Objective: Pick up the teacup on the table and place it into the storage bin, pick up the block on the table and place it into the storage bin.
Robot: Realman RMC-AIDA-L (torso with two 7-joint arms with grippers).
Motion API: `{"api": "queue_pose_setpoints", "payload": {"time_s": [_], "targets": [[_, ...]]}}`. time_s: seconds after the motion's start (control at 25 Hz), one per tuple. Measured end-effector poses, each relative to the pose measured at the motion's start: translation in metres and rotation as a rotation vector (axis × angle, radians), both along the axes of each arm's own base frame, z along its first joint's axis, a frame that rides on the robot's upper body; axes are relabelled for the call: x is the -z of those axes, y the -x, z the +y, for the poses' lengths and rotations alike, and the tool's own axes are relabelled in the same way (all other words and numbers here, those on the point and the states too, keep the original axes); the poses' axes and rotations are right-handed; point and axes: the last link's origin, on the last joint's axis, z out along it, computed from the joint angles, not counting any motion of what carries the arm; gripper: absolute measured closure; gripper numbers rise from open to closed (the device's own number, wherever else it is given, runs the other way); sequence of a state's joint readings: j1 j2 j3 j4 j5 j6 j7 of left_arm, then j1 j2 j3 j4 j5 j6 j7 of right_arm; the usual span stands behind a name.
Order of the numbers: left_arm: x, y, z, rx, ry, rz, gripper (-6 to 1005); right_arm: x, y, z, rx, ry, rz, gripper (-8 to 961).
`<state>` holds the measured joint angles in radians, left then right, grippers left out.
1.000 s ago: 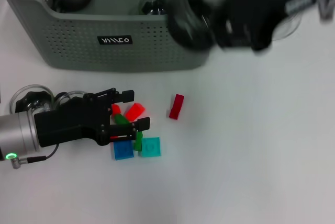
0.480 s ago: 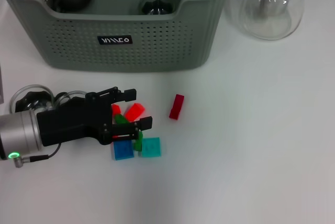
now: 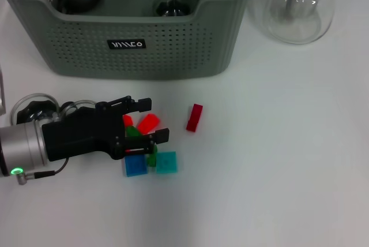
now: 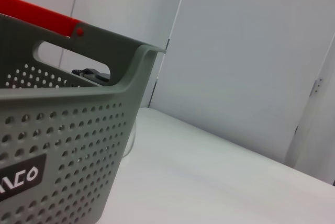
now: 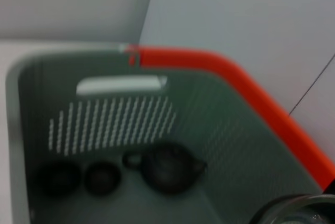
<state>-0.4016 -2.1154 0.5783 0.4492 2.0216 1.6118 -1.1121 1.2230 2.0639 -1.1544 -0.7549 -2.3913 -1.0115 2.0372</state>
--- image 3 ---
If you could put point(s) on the dark red long brick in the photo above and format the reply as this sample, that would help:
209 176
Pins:
194 117

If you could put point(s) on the orange-red sloped brick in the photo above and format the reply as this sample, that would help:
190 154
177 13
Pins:
148 123

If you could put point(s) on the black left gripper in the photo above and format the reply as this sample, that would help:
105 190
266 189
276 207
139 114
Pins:
80 137

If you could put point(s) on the glass teacup with black base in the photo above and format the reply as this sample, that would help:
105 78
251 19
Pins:
31 108
83 102
172 6

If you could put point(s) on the green toy brick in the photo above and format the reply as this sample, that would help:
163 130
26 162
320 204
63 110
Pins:
151 160
132 131

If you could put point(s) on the grey-green perforated storage bin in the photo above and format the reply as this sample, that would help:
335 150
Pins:
178 56

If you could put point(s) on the glass teapot with black lid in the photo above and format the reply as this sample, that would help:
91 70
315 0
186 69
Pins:
299 19

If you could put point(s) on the teal square flat brick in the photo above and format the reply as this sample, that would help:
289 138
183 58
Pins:
166 162

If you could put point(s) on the blue square flat brick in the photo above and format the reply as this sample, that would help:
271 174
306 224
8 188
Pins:
136 165

